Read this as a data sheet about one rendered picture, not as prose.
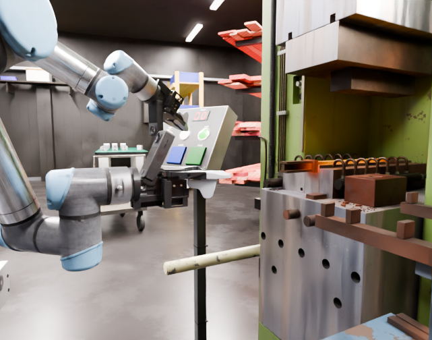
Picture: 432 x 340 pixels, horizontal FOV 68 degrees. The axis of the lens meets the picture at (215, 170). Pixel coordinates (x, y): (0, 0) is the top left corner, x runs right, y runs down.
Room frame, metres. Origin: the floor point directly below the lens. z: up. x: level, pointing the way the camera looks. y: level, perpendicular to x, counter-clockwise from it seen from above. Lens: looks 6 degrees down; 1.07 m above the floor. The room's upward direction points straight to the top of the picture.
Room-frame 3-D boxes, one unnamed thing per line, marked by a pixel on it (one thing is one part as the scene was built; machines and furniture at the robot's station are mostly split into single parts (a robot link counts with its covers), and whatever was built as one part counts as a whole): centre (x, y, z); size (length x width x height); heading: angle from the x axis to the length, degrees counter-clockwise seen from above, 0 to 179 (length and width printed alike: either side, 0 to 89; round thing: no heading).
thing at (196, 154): (1.21, 0.07, 1.01); 0.07 x 0.05 x 0.07; 53
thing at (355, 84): (1.01, -0.49, 1.24); 0.30 x 0.07 x 0.06; 118
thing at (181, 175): (0.67, 0.06, 1.00); 0.09 x 0.05 x 0.02; 82
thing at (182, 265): (1.17, -0.02, 0.62); 0.44 x 0.05 x 0.05; 118
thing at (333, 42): (1.01, -0.44, 1.32); 0.42 x 0.20 x 0.10; 118
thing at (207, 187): (0.67, 0.01, 0.97); 0.09 x 0.03 x 0.06; 82
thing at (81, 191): (0.61, 0.26, 0.97); 0.11 x 0.08 x 0.09; 118
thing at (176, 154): (1.27, 0.15, 1.01); 0.07 x 0.05 x 0.07; 53
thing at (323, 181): (1.01, -0.44, 0.96); 0.42 x 0.20 x 0.09; 118
